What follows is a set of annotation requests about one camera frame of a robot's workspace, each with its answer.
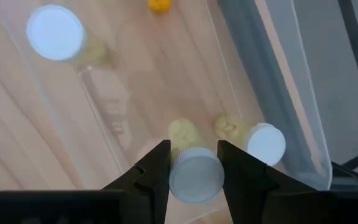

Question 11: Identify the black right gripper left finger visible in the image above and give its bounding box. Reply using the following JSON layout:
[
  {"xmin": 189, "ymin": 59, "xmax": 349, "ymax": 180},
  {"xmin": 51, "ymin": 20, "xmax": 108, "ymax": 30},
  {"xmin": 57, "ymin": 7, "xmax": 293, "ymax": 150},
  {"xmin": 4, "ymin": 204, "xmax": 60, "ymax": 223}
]
[{"xmin": 103, "ymin": 139, "xmax": 172, "ymax": 224}]

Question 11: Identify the clear plastic bin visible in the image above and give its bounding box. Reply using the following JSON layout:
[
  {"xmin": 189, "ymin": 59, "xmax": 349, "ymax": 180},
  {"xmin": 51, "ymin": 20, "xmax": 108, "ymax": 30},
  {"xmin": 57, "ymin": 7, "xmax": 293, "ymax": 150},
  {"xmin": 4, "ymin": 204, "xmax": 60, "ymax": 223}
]
[{"xmin": 73, "ymin": 0, "xmax": 334, "ymax": 224}]

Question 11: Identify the orange pill bottle white cap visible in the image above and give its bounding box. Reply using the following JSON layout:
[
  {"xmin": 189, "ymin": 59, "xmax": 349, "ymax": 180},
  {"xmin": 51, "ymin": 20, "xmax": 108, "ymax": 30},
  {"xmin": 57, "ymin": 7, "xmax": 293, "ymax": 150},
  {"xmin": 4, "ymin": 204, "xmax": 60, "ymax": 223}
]
[{"xmin": 147, "ymin": 0, "xmax": 173, "ymax": 15}]

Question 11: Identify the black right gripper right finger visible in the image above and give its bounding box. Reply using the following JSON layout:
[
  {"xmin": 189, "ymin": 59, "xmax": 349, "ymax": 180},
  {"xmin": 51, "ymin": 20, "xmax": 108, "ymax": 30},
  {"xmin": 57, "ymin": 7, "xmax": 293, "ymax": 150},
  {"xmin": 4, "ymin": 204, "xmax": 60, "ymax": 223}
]
[{"xmin": 216, "ymin": 139, "xmax": 280, "ymax": 224}]

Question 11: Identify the green pill bottle white cap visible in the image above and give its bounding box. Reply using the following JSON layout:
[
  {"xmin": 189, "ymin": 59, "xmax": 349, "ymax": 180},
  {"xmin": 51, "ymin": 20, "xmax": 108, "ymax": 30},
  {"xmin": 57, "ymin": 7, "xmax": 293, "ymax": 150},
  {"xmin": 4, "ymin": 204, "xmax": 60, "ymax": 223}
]
[
  {"xmin": 167, "ymin": 118, "xmax": 226, "ymax": 205},
  {"xmin": 25, "ymin": 4, "xmax": 109, "ymax": 68},
  {"xmin": 214, "ymin": 114, "xmax": 287, "ymax": 167}
]

